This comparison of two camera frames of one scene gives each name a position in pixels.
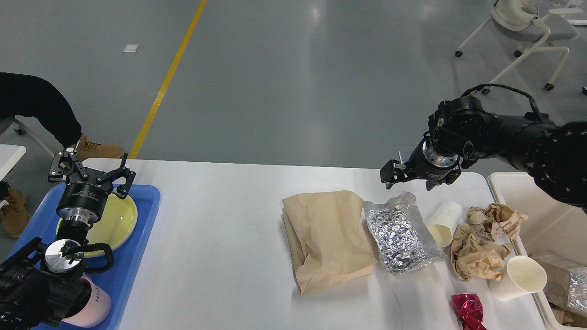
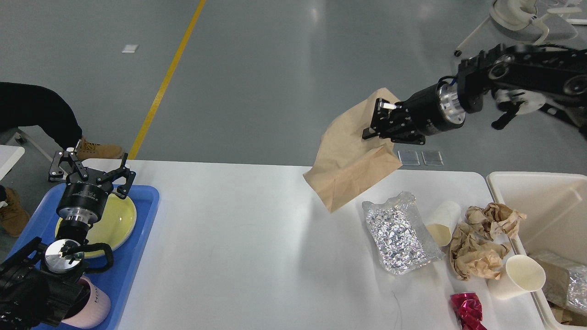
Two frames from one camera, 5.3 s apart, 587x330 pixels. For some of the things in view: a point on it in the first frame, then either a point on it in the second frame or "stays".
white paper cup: (443, 220) stays
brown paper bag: (328, 239) -> (346, 164)
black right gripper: (423, 163) -> (436, 109)
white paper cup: (523, 276) stays
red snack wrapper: (468, 309) stays
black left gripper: (85, 201) stays
